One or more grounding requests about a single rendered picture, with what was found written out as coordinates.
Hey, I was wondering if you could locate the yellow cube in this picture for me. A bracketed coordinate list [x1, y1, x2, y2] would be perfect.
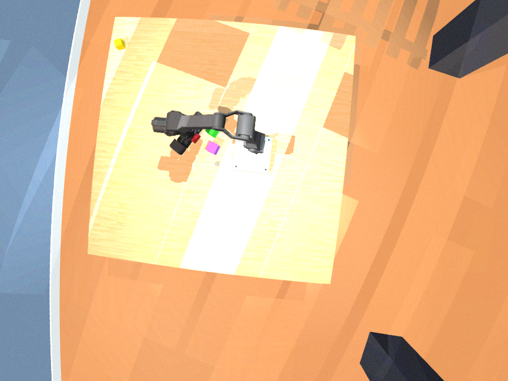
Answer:
[114, 38, 125, 50]

